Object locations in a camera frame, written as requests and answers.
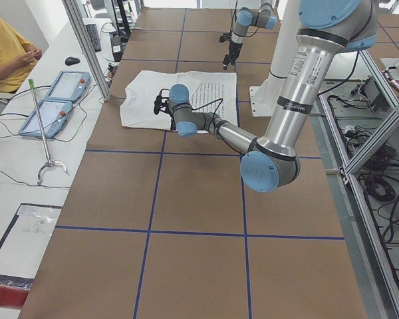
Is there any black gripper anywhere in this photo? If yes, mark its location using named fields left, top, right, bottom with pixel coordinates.
left=154, top=88, right=170, bottom=115
left=219, top=33, right=243, bottom=70

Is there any white long-sleeve printed shirt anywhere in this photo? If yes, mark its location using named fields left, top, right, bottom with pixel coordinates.
left=120, top=70, right=237, bottom=130

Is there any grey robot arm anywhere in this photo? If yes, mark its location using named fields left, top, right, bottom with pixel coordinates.
left=219, top=1, right=277, bottom=70
left=154, top=1, right=378, bottom=192

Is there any blue teach pendant far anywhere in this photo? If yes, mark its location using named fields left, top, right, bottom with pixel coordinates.
left=46, top=70, right=90, bottom=102

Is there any blue teach pendant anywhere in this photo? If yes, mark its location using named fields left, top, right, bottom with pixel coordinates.
left=46, top=70, right=90, bottom=102
left=19, top=99, right=72, bottom=138

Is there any black keyboard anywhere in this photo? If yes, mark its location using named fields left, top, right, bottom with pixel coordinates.
left=85, top=23, right=102, bottom=52

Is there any black computer mouse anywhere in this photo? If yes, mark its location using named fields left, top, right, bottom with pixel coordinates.
left=65, top=56, right=80, bottom=66

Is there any blue teach pendant near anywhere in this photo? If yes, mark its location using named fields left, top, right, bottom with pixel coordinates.
left=19, top=99, right=72, bottom=138

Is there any metal reacher grabber stick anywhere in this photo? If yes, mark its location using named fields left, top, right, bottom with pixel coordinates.
left=28, top=78, right=68, bottom=186

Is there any person in yellow shirt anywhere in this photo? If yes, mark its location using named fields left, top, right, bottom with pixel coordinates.
left=0, top=18, right=43, bottom=93

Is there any plastic document sleeve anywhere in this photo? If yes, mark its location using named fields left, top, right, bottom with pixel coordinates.
left=0, top=203, right=62, bottom=279

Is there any red cylindrical object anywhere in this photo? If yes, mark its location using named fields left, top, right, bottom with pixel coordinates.
left=0, top=284, right=29, bottom=310

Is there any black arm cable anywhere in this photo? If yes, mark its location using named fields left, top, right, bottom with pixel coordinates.
left=189, top=49, right=360, bottom=116

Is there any aluminium frame post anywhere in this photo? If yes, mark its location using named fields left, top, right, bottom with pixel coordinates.
left=62, top=0, right=110, bottom=102

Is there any aluminium frame rail structure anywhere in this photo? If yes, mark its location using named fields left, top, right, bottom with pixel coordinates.
left=313, top=43, right=399, bottom=318

